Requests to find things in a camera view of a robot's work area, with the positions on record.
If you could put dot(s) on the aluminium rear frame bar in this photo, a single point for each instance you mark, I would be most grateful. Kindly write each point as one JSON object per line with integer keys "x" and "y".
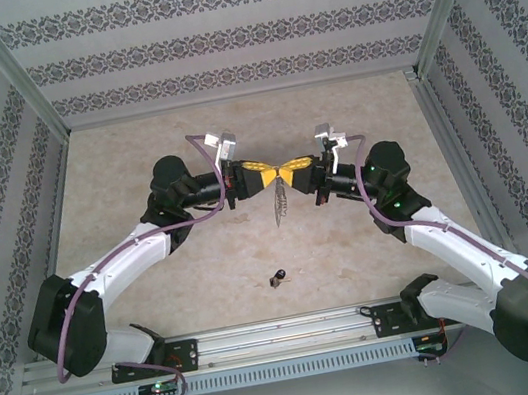
{"x": 237, "y": 97}

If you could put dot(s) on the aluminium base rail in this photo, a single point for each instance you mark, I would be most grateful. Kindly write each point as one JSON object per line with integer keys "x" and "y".
{"x": 277, "y": 337}

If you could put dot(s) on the aluminium table edge rail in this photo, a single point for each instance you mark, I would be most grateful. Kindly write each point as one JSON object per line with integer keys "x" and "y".
{"x": 445, "y": 126}

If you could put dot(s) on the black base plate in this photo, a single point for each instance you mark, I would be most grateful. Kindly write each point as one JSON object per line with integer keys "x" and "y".
{"x": 184, "y": 355}
{"x": 389, "y": 323}

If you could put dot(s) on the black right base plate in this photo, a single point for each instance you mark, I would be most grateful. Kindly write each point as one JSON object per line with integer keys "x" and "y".
{"x": 389, "y": 323}

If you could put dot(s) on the black-headed key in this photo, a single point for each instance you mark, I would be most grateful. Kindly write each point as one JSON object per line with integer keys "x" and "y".
{"x": 279, "y": 274}

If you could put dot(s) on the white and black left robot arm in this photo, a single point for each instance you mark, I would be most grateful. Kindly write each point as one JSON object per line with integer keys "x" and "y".
{"x": 122, "y": 257}

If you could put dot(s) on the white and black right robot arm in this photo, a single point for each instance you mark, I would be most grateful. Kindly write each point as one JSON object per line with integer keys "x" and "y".
{"x": 460, "y": 246}

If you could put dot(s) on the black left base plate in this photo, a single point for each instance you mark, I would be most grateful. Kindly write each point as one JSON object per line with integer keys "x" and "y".
{"x": 184, "y": 355}

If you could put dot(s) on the right circuit board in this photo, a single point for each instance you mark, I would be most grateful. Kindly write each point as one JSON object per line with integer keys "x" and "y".
{"x": 430, "y": 344}

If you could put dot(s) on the left circuit board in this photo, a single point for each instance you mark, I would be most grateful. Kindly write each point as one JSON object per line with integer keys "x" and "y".
{"x": 159, "y": 389}

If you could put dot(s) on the circuit board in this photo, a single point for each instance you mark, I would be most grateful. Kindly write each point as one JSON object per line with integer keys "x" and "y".
{"x": 159, "y": 389}
{"x": 430, "y": 344}

